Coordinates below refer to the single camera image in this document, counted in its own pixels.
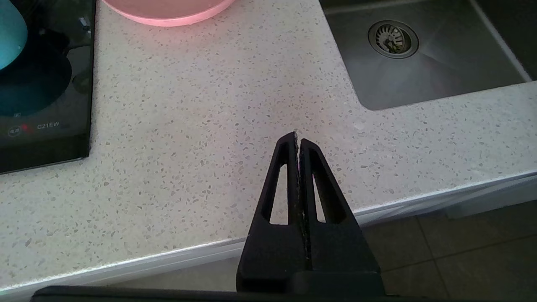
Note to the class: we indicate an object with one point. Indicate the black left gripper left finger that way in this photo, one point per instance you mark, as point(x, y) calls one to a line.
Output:
point(272, 251)

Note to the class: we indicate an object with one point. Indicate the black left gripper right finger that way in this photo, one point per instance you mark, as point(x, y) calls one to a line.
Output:
point(340, 251)

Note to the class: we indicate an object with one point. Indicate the stainless steel sink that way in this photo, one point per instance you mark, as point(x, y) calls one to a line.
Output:
point(440, 71)

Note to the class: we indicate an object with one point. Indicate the metal sink drain strainer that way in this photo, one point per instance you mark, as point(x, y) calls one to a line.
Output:
point(393, 39)

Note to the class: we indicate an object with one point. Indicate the white cabinet front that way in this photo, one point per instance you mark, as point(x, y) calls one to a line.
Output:
point(482, 199)

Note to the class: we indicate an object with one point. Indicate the pink round plate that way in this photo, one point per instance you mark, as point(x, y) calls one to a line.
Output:
point(168, 12)

